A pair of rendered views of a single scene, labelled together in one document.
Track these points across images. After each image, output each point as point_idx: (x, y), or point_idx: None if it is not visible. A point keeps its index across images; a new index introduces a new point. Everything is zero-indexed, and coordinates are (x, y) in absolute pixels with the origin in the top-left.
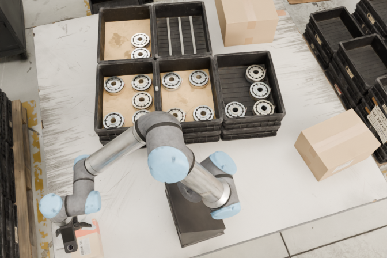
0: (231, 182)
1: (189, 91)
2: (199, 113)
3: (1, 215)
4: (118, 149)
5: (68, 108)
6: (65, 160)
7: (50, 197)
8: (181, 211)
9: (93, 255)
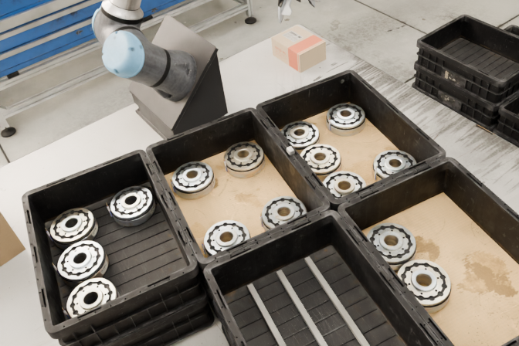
0: (106, 32)
1: (239, 218)
2: (198, 171)
3: (459, 111)
4: None
5: (469, 163)
6: (397, 105)
7: None
8: (174, 34)
9: (278, 34)
